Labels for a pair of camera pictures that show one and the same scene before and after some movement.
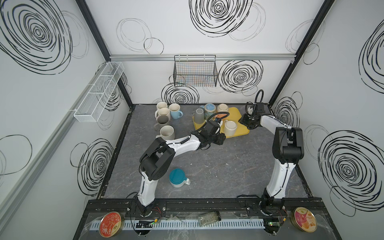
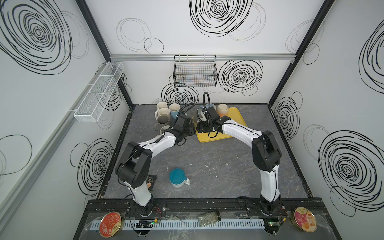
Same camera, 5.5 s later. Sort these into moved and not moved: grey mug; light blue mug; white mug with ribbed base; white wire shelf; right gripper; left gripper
Moved: left gripper; right gripper
Not moved: light blue mug; white wire shelf; white mug with ribbed base; grey mug
